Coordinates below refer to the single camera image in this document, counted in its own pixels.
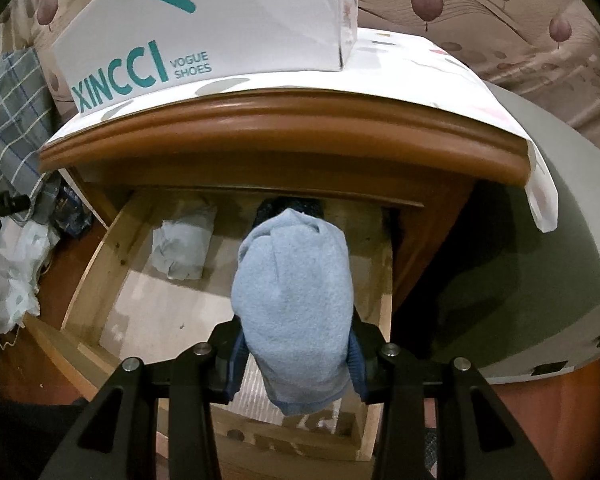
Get wooden nightstand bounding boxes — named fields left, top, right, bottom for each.
left=37, top=91, right=531, bottom=463

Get grey plaid cloth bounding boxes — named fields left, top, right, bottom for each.
left=0, top=50, right=63, bottom=221

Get light blue underwear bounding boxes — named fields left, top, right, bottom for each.
left=230, top=208, right=357, bottom=416

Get pale mint underwear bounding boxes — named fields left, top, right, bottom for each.
left=152, top=201, right=217, bottom=281

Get beige leaf printed cloth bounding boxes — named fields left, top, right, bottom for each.
left=0, top=0, right=600, bottom=151

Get dark blue package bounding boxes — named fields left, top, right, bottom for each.
left=45, top=180, right=93, bottom=238

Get white dotted cover sheet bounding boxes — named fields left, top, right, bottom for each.
left=50, top=27, right=558, bottom=233

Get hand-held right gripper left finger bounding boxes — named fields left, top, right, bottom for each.
left=37, top=321, right=246, bottom=480

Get dark blue underwear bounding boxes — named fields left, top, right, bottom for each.
left=254, top=197, right=326, bottom=233

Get white shoe box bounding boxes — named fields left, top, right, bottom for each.
left=50, top=0, right=358, bottom=117

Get wooden drawer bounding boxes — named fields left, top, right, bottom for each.
left=30, top=187, right=396, bottom=463

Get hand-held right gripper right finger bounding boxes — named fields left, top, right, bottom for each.
left=347, top=317, right=546, bottom=480

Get white plastic bag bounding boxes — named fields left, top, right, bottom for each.
left=0, top=220, right=61, bottom=336

